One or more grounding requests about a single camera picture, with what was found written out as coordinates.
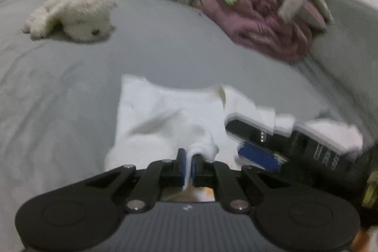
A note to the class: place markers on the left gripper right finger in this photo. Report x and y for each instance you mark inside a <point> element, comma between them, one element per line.
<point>292,216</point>

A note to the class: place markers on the white printed t-shirt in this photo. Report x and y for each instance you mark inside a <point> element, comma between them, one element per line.
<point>154,122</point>

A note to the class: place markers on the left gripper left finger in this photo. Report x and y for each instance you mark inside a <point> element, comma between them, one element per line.
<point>81,215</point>

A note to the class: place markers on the white plush toy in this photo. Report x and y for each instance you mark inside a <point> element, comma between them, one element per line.
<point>80,20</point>

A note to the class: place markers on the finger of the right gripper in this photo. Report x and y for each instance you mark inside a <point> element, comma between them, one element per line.
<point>251,133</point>
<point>254,155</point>

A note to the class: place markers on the grey bed sheet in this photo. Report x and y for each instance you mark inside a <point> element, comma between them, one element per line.
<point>59,99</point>

